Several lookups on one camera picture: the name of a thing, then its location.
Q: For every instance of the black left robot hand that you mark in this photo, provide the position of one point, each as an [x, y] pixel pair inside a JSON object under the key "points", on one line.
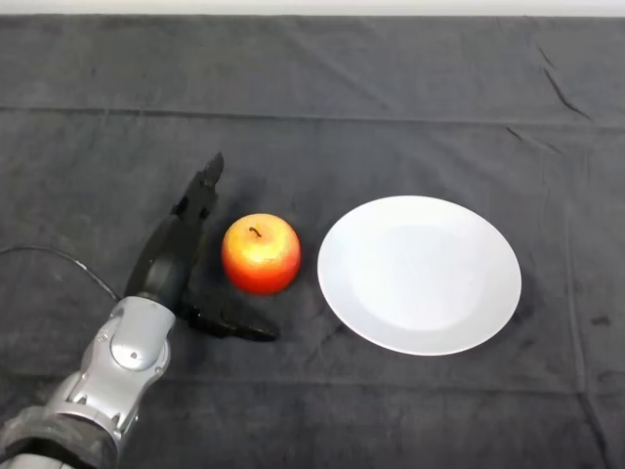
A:
{"points": [[168, 259]]}

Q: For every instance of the red yellow apple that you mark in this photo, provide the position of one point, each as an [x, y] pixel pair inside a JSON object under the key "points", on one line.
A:
{"points": [[260, 264]]}

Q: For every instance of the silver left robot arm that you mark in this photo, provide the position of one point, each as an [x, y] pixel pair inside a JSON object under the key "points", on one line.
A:
{"points": [[97, 371]]}

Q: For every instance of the white round plate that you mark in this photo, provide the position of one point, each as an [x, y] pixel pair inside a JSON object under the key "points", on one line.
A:
{"points": [[420, 278]]}

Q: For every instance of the black cloth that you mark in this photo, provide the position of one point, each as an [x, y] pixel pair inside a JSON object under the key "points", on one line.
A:
{"points": [[390, 98]]}

